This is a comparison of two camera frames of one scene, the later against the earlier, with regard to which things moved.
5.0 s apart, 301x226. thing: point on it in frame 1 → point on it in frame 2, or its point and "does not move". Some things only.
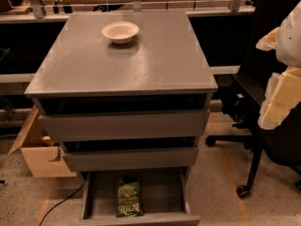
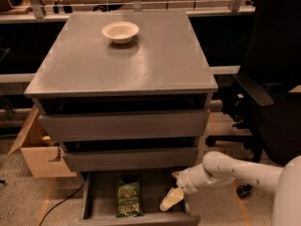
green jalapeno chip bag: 129,200 does not move
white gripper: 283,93 → 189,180
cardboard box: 42,155 does not move
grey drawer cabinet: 125,94 does not move
